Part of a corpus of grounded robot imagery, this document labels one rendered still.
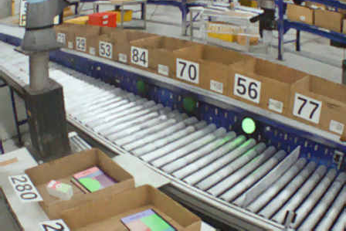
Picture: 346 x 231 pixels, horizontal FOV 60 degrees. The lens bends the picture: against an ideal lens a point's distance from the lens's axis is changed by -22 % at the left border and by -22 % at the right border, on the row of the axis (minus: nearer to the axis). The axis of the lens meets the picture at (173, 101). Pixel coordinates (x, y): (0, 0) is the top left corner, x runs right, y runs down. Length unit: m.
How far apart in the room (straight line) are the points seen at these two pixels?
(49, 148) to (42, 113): 0.18
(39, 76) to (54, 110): 0.17
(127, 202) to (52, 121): 0.55
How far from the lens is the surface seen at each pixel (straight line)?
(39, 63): 1.52
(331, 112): 1.60
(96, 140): 1.80
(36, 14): 1.47
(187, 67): 2.04
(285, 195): 1.39
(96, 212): 1.20
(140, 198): 1.27
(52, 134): 1.60
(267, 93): 1.75
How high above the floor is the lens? 1.56
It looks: 22 degrees down
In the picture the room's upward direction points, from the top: straight up
